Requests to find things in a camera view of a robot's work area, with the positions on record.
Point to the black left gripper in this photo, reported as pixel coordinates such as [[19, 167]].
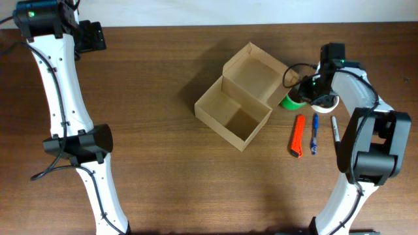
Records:
[[95, 36]]

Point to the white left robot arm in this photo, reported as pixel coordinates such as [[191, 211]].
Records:
[[56, 37]]

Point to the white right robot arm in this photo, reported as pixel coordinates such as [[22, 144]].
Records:
[[372, 148]]

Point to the green tape roll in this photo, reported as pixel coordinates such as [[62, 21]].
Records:
[[290, 104]]

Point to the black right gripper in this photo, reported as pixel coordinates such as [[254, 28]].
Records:
[[302, 92]]

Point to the beige masking tape roll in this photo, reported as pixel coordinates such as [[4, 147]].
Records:
[[325, 110]]

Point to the brown cardboard box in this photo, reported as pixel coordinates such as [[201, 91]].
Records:
[[241, 100]]

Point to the red utility knife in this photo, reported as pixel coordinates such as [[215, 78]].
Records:
[[296, 142]]

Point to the blue ballpoint pen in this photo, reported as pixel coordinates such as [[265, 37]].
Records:
[[315, 126]]

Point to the black and white marker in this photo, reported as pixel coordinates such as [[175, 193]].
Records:
[[335, 129]]

